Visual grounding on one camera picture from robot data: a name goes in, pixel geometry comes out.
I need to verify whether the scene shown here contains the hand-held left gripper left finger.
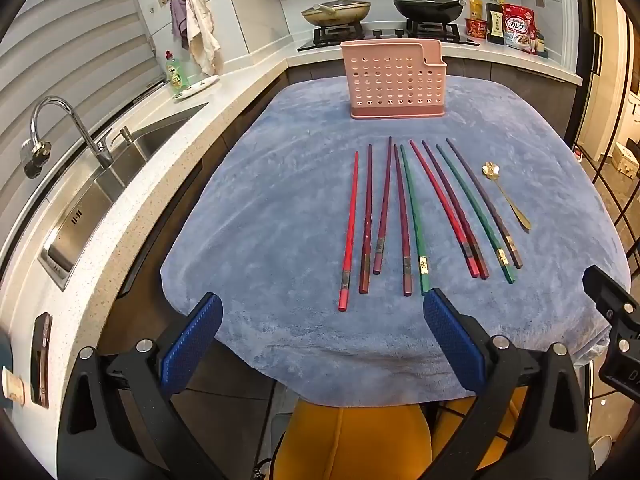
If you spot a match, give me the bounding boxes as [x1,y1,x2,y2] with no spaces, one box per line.
[57,292,223,480]

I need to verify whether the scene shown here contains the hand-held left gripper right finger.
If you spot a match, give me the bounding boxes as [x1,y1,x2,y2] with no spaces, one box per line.
[422,287,601,480]

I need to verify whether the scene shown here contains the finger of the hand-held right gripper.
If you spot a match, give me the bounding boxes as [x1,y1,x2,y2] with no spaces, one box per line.
[582,265,640,356]

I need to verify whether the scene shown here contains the gold spoon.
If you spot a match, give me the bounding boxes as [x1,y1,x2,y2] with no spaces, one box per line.
[481,161,532,233]

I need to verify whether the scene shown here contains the green chopstick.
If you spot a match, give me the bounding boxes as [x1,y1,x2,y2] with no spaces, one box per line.
[400,144,432,295]
[436,144,516,284]

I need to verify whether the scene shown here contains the purple chopstick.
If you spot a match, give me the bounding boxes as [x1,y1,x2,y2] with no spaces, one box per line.
[446,138,524,269]
[422,140,490,281]

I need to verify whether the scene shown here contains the dark red chopstick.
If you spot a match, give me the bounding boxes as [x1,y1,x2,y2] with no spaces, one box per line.
[358,144,374,295]
[393,144,414,296]
[373,136,393,275]

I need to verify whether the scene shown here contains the pink perforated utensil holder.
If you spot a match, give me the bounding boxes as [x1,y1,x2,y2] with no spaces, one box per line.
[340,38,448,120]

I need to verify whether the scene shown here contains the blue fleece table cloth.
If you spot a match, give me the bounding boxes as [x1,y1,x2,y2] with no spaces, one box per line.
[160,76,632,407]

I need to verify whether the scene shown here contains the yellow chair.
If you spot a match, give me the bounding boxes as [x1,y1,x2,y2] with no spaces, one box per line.
[274,394,527,480]

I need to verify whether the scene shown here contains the dark rectangular device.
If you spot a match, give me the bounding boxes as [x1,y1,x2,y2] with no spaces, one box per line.
[30,311,53,408]

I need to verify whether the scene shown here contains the black framed glass door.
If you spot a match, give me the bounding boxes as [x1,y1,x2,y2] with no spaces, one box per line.
[564,0,640,261]

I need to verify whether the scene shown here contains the stainless steel sink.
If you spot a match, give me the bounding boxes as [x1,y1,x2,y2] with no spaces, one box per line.
[37,102,209,292]

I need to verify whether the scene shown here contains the small beige cup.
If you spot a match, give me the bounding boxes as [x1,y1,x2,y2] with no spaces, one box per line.
[0,365,26,409]

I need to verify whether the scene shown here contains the chrome kitchen faucet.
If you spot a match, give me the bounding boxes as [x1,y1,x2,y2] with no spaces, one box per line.
[31,97,115,170]

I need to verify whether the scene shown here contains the black faucet attachment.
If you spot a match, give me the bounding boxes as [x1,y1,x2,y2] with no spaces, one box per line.
[22,140,54,179]

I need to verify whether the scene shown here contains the white oval dish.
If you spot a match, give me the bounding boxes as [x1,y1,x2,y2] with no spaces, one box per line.
[173,75,220,101]

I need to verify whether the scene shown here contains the green dish soap bottle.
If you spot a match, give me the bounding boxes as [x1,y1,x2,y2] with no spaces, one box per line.
[165,50,187,92]

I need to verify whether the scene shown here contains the red cereal bag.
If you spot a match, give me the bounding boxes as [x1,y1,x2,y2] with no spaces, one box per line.
[502,3,539,54]

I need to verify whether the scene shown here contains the dark soy sauce bottle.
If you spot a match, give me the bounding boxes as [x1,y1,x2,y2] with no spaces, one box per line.
[486,0,507,45]

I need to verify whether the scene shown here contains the beige hanging towel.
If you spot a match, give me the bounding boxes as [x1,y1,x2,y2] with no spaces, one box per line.
[184,0,222,76]

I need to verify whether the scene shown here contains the purple hanging cloth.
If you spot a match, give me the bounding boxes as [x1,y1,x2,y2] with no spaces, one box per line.
[170,0,194,51]

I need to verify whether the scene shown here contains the white window blinds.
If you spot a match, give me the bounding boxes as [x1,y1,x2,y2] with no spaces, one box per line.
[0,0,166,241]

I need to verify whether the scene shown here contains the black gas stove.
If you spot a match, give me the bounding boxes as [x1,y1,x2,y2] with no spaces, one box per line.
[297,22,481,52]

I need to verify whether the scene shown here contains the black wok with lid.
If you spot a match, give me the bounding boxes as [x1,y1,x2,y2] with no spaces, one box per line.
[392,0,467,25]

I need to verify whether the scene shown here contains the beige wok with lid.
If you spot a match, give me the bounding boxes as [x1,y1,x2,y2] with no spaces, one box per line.
[300,0,374,27]

